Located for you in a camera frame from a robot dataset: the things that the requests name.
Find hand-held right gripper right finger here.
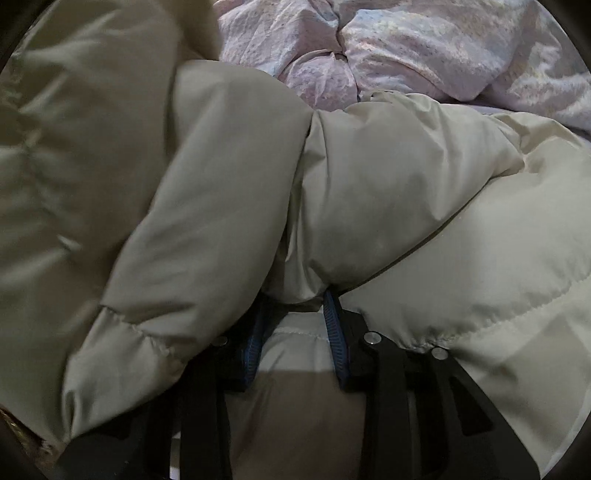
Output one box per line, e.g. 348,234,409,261
322,290,540,480

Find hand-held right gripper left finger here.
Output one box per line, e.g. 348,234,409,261
58,295,269,480

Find white puffer jacket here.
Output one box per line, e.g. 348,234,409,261
0,0,591,480

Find pale floral duvet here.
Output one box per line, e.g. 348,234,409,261
213,0,591,136

